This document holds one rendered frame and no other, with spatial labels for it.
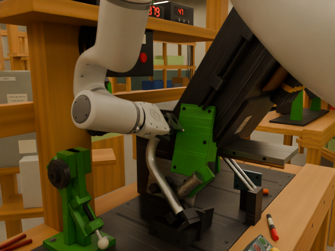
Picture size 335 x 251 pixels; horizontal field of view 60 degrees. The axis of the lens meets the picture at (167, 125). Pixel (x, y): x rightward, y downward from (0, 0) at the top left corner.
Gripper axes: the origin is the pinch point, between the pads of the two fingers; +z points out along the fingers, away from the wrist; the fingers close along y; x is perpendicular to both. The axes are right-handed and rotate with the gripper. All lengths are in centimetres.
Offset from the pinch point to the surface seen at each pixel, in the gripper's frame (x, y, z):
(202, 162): -2.3, -14.5, 2.7
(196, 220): 7.8, -27.0, 2.0
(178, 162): 4.4, -10.4, 2.7
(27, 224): 211, 57, 75
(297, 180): -8, -27, 67
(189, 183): 2.5, -18.4, -0.8
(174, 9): -18.7, 41.7, 13.3
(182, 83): 183, 345, 538
